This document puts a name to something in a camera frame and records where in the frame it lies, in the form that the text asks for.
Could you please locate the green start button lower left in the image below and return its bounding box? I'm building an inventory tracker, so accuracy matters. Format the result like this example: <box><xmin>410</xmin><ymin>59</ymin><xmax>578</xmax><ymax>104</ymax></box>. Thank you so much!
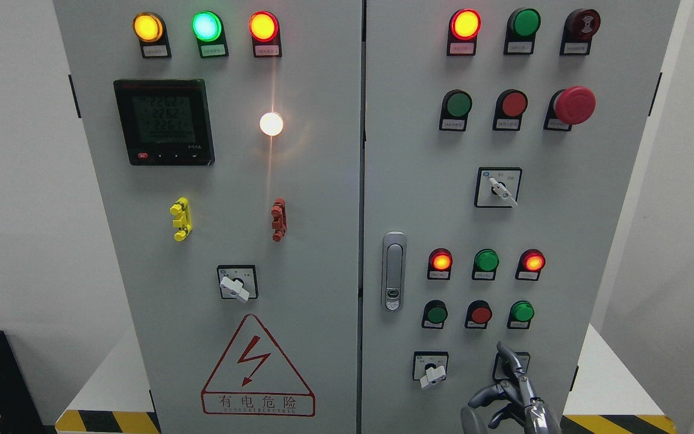
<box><xmin>421</xmin><ymin>300</ymin><xmax>448</xmax><ymax>330</ymax></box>

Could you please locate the green push button upper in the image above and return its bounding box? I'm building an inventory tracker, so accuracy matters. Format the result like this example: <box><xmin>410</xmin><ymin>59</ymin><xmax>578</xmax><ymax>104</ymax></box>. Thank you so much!
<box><xmin>439</xmin><ymin>90</ymin><xmax>473</xmax><ymax>132</ymax></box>

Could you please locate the green push button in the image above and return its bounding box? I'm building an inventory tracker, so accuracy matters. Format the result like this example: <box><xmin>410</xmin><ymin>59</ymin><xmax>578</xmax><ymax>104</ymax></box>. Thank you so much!
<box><xmin>439</xmin><ymin>90</ymin><xmax>473</xmax><ymax>132</ymax></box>
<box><xmin>507</xmin><ymin>300</ymin><xmax>536</xmax><ymax>330</ymax></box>

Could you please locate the red push button lower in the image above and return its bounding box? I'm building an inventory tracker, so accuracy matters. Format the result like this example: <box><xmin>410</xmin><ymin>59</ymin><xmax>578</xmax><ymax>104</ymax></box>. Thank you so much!
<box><xmin>464</xmin><ymin>300</ymin><xmax>493</xmax><ymax>330</ymax></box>

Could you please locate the red push button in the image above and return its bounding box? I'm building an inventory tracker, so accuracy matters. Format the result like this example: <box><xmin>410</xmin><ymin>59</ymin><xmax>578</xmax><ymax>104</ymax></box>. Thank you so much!
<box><xmin>492</xmin><ymin>89</ymin><xmax>528</xmax><ymax>131</ymax></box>
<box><xmin>464</xmin><ymin>300</ymin><xmax>493</xmax><ymax>330</ymax></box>

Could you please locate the green push button lower right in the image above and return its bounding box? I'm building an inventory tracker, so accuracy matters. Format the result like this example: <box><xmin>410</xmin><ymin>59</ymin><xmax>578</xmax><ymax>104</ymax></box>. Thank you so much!
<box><xmin>507</xmin><ymin>300</ymin><xmax>536</xmax><ymax>330</ymax></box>

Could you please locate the red push button upper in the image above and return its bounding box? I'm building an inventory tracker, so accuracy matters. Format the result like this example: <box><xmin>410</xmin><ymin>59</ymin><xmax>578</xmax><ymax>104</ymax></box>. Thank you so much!
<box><xmin>492</xmin><ymin>89</ymin><xmax>528</xmax><ymax>131</ymax></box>

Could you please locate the red emergency stop button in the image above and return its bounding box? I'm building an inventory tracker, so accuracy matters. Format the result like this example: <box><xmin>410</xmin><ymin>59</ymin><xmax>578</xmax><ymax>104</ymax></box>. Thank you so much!
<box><xmin>543</xmin><ymin>86</ymin><xmax>596</xmax><ymax>132</ymax></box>

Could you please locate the red test terminal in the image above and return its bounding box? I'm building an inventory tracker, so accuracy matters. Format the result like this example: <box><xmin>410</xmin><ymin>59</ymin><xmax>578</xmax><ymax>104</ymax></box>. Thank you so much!
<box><xmin>270</xmin><ymin>198</ymin><xmax>287</xmax><ymax>242</ymax></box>

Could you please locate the red indicator light middle left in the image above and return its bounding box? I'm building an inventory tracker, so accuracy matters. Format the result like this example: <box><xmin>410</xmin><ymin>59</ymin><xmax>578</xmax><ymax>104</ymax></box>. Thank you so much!
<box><xmin>427</xmin><ymin>248</ymin><xmax>454</xmax><ymax>280</ymax></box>

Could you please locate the red indicator light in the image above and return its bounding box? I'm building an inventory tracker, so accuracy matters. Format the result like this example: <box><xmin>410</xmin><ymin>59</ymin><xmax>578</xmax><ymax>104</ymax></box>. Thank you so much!
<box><xmin>446</xmin><ymin>8</ymin><xmax>481</xmax><ymax>57</ymax></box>
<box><xmin>515</xmin><ymin>249</ymin><xmax>546</xmax><ymax>282</ymax></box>
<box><xmin>248</xmin><ymin>10</ymin><xmax>282</xmax><ymax>58</ymax></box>
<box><xmin>427</xmin><ymin>248</ymin><xmax>454</xmax><ymax>280</ymax></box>

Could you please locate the white lit indicator lamp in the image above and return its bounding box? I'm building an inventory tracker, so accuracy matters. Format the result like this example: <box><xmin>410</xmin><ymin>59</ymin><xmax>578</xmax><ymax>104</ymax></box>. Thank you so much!
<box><xmin>259</xmin><ymin>111</ymin><xmax>284</xmax><ymax>137</ymax></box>

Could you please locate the green indicator light middle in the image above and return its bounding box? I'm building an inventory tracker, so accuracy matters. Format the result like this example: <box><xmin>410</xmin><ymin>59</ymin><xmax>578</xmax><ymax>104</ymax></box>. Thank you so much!
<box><xmin>471</xmin><ymin>249</ymin><xmax>499</xmax><ymax>281</ymax></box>

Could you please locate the green indicator light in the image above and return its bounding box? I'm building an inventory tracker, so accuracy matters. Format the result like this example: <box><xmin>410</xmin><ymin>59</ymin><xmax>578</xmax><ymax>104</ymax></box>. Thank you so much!
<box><xmin>471</xmin><ymin>249</ymin><xmax>499</xmax><ymax>281</ymax></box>
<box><xmin>191</xmin><ymin>10</ymin><xmax>229</xmax><ymax>58</ymax></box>
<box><xmin>504</xmin><ymin>8</ymin><xmax>542</xmax><ymax>55</ymax></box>

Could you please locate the grey left cabinet door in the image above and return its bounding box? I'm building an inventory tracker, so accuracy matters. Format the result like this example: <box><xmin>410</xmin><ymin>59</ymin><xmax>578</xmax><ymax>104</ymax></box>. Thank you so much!
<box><xmin>54</xmin><ymin>1</ymin><xmax>363</xmax><ymax>433</ymax></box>

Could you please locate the grey cabinet door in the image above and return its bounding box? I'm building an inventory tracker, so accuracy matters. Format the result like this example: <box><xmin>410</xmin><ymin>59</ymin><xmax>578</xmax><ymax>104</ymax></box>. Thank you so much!
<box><xmin>361</xmin><ymin>1</ymin><xmax>680</xmax><ymax>433</ymax></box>
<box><xmin>54</xmin><ymin>1</ymin><xmax>363</xmax><ymax>433</ymax></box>

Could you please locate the yellow test terminal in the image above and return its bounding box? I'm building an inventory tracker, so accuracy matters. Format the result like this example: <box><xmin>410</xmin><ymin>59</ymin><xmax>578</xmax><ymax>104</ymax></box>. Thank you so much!
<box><xmin>170</xmin><ymin>196</ymin><xmax>193</xmax><ymax>242</ymax></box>

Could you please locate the grey right cabinet door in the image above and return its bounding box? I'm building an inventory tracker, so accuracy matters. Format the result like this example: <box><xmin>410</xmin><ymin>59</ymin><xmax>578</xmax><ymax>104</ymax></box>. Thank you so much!
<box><xmin>361</xmin><ymin>1</ymin><xmax>680</xmax><ymax>433</ymax></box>

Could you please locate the red lightning warning sticker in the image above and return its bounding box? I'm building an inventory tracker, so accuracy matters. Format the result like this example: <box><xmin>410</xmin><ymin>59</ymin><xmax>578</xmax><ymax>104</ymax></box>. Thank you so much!
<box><xmin>201</xmin><ymin>314</ymin><xmax>316</xmax><ymax>417</ymax></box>

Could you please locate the red indicator light middle right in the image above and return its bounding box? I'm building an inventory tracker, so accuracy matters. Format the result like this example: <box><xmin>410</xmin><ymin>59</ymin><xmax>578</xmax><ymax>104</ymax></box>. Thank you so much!
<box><xmin>515</xmin><ymin>249</ymin><xmax>546</xmax><ymax>282</ymax></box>

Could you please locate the black digital power meter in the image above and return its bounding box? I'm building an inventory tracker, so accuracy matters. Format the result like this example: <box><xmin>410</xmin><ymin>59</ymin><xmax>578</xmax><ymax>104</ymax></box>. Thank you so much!
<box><xmin>113</xmin><ymin>78</ymin><xmax>214</xmax><ymax>166</ymax></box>

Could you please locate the red indicator light top left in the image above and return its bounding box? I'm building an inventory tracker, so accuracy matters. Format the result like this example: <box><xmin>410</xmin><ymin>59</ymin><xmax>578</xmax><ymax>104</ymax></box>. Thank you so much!
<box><xmin>248</xmin><ymin>10</ymin><xmax>282</xmax><ymax>58</ymax></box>

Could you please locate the red indicator light top right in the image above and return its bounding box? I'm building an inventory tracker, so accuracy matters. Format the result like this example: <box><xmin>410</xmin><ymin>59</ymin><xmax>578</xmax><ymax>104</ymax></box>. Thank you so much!
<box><xmin>446</xmin><ymin>8</ymin><xmax>481</xmax><ymax>57</ymax></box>

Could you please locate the green indicator light top left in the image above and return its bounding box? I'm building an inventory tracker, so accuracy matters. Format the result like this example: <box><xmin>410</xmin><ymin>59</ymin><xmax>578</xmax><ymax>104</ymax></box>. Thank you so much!
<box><xmin>191</xmin><ymin>10</ymin><xmax>229</xmax><ymax>58</ymax></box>

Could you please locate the green indicator light top right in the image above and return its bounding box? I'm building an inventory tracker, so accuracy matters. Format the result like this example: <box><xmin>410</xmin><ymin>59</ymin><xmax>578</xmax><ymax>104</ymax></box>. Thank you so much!
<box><xmin>504</xmin><ymin>8</ymin><xmax>542</xmax><ymax>55</ymax></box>

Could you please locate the yellow indicator light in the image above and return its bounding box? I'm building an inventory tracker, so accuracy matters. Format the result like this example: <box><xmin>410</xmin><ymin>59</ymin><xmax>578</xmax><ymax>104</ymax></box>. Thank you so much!
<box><xmin>133</xmin><ymin>11</ymin><xmax>172</xmax><ymax>58</ymax></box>

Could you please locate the red buzzer alarm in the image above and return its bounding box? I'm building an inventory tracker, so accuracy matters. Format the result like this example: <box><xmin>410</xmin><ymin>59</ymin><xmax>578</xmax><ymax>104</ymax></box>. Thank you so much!
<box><xmin>560</xmin><ymin>8</ymin><xmax>601</xmax><ymax>57</ymax></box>

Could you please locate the white platform with hazard stripes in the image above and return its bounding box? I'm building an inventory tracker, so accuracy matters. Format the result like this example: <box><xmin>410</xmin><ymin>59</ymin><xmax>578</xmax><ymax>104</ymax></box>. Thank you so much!
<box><xmin>55</xmin><ymin>327</ymin><xmax>677</xmax><ymax>433</ymax></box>

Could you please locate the silver door lock handle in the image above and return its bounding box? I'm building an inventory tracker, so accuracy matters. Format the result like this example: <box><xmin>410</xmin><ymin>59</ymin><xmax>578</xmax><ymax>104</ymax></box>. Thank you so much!
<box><xmin>382</xmin><ymin>231</ymin><xmax>407</xmax><ymax>312</ymax></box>

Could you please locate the left door rotary selector switch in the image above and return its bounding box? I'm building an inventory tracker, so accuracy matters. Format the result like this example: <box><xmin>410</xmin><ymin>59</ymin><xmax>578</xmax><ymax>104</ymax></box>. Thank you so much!
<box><xmin>216</xmin><ymin>265</ymin><xmax>258</xmax><ymax>303</ymax></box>

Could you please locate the upper right rotary selector switch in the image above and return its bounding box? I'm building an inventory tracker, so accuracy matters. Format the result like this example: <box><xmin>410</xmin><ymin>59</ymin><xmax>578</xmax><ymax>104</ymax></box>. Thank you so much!
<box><xmin>474</xmin><ymin>167</ymin><xmax>522</xmax><ymax>208</ymax></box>

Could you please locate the lower white rotary selector switch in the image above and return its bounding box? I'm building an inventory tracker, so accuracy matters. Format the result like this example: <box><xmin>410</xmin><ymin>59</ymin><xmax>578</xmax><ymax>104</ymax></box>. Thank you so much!
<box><xmin>412</xmin><ymin>351</ymin><xmax>449</xmax><ymax>390</ymax></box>

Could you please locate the black knob selector switch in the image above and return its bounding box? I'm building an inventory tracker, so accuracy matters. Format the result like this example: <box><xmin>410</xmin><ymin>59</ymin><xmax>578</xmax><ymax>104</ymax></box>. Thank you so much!
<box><xmin>492</xmin><ymin>351</ymin><xmax>531</xmax><ymax>382</ymax></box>

